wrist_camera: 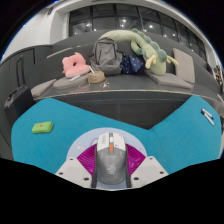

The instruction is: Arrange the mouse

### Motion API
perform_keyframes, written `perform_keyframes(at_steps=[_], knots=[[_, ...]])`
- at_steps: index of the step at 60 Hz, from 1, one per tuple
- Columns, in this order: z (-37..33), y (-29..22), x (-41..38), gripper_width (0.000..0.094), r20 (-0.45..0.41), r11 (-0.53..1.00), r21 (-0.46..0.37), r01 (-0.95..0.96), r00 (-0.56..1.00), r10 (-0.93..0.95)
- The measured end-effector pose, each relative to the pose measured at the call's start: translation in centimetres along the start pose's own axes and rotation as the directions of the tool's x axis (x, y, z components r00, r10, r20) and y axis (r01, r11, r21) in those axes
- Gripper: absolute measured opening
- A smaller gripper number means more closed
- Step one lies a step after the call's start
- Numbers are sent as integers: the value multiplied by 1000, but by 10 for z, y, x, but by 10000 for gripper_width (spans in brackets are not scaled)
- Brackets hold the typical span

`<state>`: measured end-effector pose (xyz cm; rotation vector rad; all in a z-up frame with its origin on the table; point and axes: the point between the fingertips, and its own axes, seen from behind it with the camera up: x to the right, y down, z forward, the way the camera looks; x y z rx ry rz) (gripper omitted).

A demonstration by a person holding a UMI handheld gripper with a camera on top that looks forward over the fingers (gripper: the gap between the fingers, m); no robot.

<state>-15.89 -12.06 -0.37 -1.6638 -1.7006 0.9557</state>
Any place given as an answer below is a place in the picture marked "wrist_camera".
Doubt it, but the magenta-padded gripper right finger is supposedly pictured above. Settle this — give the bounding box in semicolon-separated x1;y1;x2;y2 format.
125;143;169;188

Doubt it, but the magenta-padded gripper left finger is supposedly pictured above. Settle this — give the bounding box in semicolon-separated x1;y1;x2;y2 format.
54;143;98;188

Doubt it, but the grey white computer mouse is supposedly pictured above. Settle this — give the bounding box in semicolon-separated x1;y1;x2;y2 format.
91;131;132;189

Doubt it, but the round light blue mouse pad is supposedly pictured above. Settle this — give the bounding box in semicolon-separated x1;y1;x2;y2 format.
65;127;148;161

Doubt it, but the green eraser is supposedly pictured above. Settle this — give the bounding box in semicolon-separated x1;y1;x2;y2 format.
31;120;54;135

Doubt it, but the black suitcase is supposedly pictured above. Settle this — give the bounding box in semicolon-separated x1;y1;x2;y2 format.
3;84;35;126

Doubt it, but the flat grey seat cushion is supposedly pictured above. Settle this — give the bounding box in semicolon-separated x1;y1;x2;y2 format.
145;70;194;90
30;78;58;98
52;74;89;90

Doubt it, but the tan woven hat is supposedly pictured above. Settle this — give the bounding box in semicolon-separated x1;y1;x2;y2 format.
87;70;106;84

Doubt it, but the pink plush toy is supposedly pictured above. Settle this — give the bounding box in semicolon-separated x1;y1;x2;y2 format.
61;51;91;79

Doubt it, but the dark blue starry bag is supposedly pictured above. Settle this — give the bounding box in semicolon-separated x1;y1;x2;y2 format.
119;54;146;75

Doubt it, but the upright grey cushion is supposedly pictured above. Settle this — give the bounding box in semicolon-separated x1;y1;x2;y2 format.
172;47;196;84

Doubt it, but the green dragon plush toy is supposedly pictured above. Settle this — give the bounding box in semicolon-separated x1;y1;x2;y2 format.
99;28;180;76

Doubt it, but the grey backpack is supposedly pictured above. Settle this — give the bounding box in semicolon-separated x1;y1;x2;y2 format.
89;36;124;76

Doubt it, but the dark glass window wall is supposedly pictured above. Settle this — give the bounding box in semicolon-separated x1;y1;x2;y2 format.
68;3;208;51

